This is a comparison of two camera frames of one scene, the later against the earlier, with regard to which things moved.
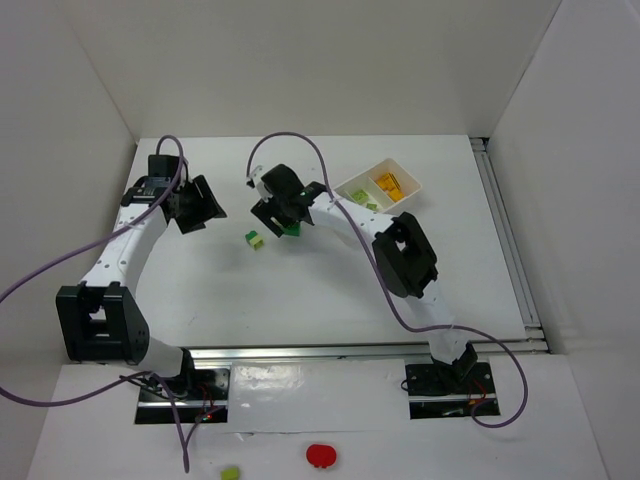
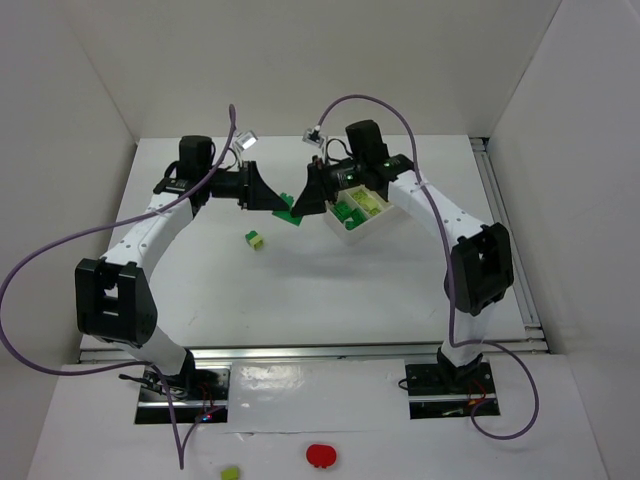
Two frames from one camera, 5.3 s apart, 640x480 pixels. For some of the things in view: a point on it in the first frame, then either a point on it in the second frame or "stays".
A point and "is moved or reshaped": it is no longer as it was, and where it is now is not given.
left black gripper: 195,206 → 248,185
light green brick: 360,196 stays
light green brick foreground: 230,473 stays
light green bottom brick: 257,242 stays
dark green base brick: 294,229 is moved or reshaped
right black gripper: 273,216 → 318,181
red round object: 320,455 stays
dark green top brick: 250,235 stays
